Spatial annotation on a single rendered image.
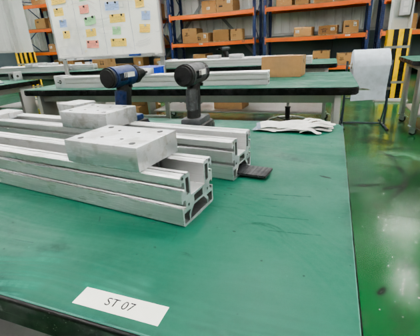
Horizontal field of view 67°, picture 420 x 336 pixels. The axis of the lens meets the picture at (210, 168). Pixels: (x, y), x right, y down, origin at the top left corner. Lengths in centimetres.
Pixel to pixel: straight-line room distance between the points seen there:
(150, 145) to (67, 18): 401
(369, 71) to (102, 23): 305
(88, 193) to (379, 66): 375
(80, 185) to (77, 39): 382
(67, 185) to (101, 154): 14
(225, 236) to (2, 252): 32
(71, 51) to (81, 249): 407
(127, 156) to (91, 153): 8
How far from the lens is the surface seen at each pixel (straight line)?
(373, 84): 414
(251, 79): 216
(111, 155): 53
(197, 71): 90
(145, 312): 38
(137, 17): 391
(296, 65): 255
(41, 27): 1442
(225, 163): 66
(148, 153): 51
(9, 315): 49
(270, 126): 102
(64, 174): 65
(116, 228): 53
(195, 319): 36
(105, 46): 417
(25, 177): 76
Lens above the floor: 104
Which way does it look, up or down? 21 degrees down
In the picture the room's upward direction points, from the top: 3 degrees counter-clockwise
